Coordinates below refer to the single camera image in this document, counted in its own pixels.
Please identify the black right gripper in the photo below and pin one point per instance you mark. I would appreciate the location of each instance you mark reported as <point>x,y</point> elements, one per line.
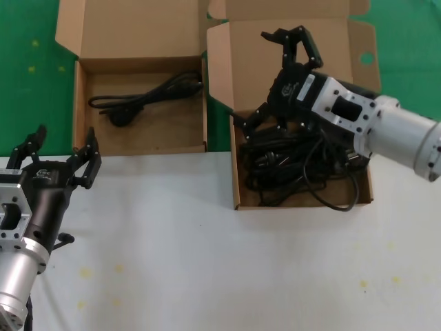
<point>289,93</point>

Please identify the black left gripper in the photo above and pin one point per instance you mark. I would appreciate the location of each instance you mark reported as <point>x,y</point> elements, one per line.
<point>48,193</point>

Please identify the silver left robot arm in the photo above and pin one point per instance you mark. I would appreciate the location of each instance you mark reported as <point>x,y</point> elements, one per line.
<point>17,276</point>

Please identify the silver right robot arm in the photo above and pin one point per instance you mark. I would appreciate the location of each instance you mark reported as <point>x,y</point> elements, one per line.
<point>403,138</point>

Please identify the open brown cardboard box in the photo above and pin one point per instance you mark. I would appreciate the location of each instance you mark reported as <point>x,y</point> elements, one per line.
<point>248,51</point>
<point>138,27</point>

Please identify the green tablecloth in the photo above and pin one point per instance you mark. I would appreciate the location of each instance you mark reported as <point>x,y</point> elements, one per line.
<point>34,96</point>

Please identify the white table cloth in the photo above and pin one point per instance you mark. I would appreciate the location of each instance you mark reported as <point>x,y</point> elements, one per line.
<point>172,241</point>

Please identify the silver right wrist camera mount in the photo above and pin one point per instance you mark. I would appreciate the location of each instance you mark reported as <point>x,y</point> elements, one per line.
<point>330,93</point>

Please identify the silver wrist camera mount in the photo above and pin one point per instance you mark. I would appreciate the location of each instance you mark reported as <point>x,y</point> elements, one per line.
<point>330,93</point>
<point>22,203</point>

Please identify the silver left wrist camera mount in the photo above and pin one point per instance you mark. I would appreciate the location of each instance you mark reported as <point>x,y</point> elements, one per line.
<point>22,203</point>

